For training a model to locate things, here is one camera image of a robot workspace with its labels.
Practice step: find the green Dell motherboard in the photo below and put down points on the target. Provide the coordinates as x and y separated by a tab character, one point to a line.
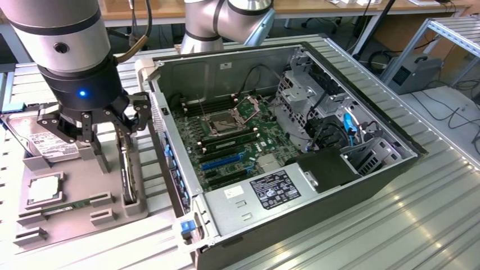
258	140

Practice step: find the blue expansion slot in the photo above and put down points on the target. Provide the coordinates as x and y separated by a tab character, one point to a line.
218	163

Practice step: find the blue case latch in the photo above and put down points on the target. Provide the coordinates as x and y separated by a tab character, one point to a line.
185	227

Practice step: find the hard disk with blue rails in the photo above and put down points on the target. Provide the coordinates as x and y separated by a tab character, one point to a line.
18	132

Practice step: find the silver disk bay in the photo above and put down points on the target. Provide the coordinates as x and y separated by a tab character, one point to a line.
374	154

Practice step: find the black plastic shroud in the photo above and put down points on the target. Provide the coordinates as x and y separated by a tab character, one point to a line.
325	168

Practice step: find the black plastic disk bay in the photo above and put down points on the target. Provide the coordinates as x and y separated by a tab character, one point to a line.
322	135

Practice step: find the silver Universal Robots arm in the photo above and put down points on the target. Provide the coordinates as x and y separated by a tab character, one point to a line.
60	28

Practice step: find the silver power supply unit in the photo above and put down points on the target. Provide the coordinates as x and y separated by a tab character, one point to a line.
240	208

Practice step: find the CPU socket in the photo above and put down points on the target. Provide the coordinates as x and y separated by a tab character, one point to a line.
222	123

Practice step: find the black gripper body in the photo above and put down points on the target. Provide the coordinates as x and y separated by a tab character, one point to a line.
82	84

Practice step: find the open black PC case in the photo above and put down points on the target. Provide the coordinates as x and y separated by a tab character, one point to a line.
374	197

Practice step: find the green RAM stick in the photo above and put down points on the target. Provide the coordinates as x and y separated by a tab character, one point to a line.
232	142
62	208

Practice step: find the thin metal locking lever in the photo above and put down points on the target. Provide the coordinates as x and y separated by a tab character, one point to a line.
202	111

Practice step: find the metal socket cover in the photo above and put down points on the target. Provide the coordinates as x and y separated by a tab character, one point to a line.
246	108

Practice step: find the silver CPU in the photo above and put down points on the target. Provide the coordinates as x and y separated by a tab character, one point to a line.
44	189

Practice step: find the grey plastic parts rack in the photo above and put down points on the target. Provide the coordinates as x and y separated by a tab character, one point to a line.
74	191

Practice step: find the silver perforated drive cage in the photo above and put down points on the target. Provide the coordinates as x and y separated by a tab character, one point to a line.
300	95

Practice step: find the silver finned chipset heatsink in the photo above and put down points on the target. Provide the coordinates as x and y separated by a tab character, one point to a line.
269	163

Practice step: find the graphics card with metal bracket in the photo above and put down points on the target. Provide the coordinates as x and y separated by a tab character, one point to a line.
125	174

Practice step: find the aluminium profile frame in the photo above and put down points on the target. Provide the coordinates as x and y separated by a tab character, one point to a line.
449	31

